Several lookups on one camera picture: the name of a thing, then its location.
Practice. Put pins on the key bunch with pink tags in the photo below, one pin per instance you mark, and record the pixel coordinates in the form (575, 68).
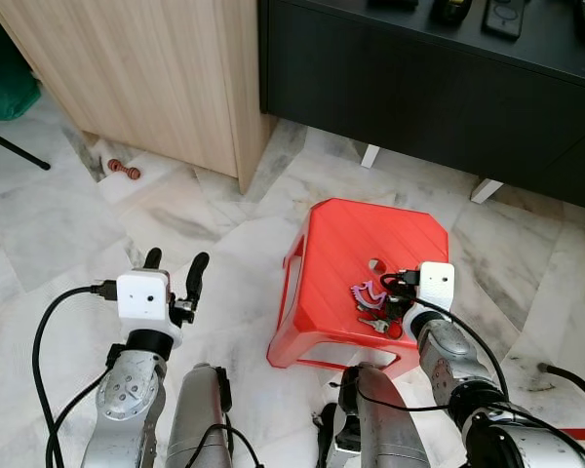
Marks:
(369, 295)

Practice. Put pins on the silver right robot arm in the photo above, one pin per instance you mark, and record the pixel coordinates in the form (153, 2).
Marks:
(448, 356)

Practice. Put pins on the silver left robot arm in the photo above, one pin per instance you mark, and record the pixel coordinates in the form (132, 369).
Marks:
(127, 392)

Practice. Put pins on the red plastic stool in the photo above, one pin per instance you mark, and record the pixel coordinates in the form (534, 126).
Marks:
(341, 244)

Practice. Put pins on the small red chess piece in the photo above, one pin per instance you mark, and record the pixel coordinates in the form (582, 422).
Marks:
(124, 170)

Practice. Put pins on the silver left robot leg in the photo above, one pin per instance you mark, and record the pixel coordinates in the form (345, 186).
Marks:
(197, 419)

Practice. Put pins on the white console leg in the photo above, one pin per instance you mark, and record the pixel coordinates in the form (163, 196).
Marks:
(370, 156)
(486, 191)

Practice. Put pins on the thin black rod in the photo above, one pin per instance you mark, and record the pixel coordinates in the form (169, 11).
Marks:
(15, 147)

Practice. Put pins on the light wooden cabinet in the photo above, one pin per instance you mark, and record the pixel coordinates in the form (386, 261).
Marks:
(127, 68)

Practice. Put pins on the black media console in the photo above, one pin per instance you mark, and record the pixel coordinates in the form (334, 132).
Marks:
(419, 97)

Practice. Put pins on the green bag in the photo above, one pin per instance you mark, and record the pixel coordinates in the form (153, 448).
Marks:
(5, 78)

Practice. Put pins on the small black rounded gadget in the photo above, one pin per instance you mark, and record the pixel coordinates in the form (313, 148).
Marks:
(450, 11)

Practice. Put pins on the flat black device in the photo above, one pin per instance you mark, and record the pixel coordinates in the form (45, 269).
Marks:
(392, 4)

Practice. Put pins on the black rectangular case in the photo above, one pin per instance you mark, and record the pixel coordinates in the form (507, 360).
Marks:
(504, 18)

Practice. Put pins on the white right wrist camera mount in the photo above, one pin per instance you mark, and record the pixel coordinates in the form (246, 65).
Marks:
(437, 285)

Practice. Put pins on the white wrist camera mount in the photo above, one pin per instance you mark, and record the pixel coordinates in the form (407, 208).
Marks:
(141, 297)
(437, 285)

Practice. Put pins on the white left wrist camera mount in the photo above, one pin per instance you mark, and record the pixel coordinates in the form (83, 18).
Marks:
(141, 297)

